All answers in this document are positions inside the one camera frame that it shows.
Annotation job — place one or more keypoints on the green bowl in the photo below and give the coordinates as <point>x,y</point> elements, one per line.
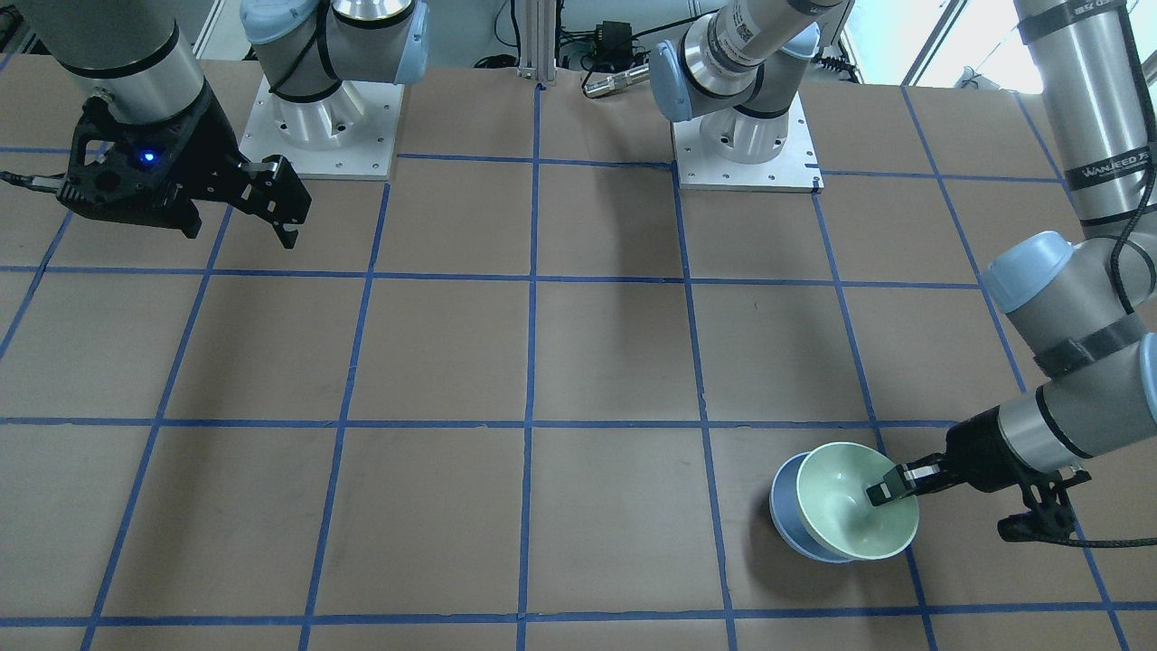
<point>831,490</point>

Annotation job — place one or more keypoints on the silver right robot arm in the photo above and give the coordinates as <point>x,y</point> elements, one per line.
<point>133,54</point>

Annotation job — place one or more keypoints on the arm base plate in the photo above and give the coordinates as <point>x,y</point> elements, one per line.
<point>349,136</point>
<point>730,151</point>

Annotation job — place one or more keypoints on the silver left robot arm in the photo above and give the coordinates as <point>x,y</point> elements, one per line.
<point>1072,303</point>

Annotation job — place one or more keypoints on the blue bowl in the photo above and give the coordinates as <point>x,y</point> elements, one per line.
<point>783,507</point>

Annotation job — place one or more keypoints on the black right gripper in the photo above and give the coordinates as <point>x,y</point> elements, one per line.
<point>206,145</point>

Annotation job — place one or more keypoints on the silver cylinder connector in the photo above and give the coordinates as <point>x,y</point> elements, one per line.
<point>616,82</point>

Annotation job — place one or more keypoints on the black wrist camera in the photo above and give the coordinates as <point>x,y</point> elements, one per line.
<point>1050,517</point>

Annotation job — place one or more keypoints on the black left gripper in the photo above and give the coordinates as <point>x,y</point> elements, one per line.
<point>974,449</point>

